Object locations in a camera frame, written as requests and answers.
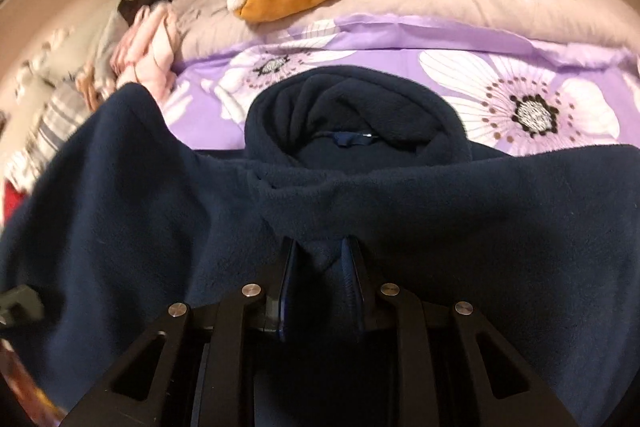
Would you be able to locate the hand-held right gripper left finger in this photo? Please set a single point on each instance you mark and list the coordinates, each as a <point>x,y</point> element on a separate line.
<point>289,287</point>

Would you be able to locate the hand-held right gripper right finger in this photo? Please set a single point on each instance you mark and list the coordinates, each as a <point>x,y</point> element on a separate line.
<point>354,287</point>

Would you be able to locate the navy fleece jacket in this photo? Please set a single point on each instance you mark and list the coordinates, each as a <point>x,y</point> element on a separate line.
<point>150,227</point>

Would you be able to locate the red cloth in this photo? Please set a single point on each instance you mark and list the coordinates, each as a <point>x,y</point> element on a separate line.
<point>10,202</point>

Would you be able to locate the plaid cloth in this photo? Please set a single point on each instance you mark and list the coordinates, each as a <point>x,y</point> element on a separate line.
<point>45,132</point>

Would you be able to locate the purple floral bedsheet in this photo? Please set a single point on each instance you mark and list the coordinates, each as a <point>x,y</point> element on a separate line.
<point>500,72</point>

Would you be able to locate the pink garment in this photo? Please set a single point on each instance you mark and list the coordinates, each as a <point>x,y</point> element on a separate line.
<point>147,52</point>

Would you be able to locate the dark cloth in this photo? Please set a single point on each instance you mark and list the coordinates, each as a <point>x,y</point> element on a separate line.
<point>142,2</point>

